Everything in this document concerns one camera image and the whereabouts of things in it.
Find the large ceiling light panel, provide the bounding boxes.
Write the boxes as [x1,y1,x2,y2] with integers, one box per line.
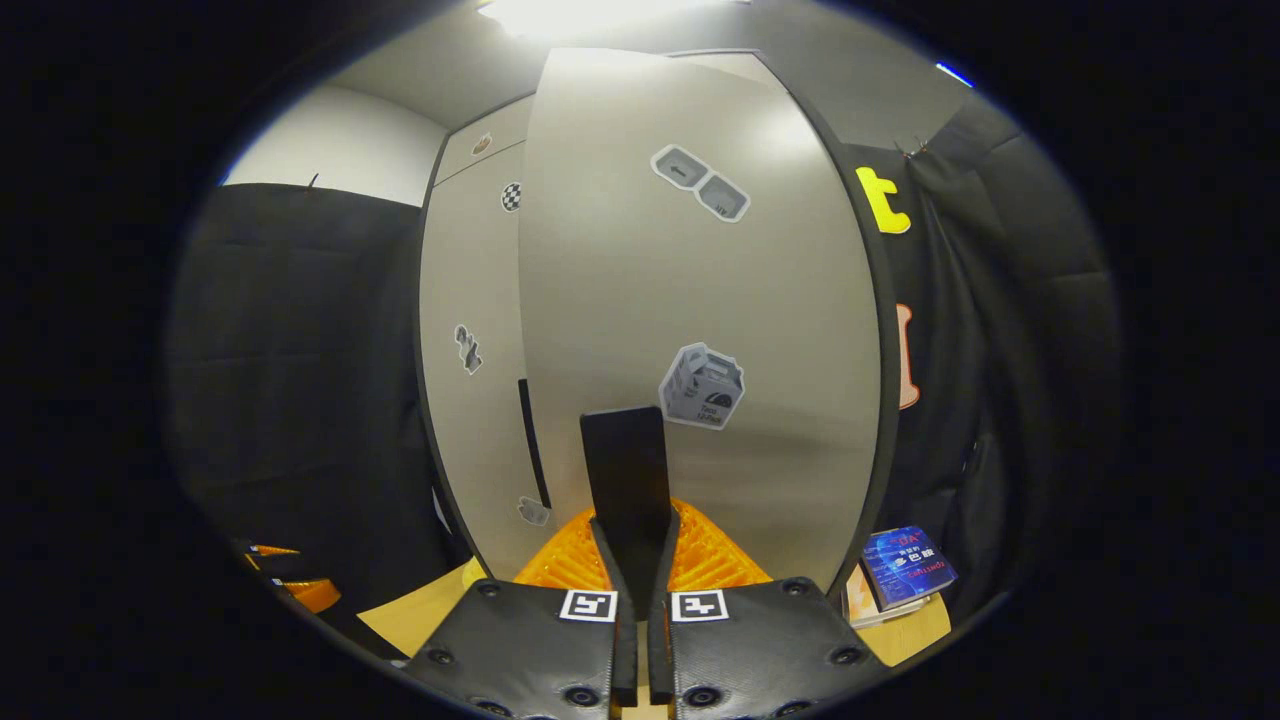
[478,0,751,39]

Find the grey cabinet door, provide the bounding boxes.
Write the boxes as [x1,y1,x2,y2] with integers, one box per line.
[418,140,551,581]
[517,47,883,601]

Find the blue book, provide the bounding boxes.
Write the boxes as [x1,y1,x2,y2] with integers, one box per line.
[862,526,959,612]

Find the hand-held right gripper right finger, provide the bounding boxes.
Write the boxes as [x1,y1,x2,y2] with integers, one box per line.
[645,500,891,720]

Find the grey double-door shoe cabinet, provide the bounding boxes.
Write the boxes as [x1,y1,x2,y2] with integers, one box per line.
[415,47,901,601]

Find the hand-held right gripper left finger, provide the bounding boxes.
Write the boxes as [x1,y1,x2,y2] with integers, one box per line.
[400,505,641,720]

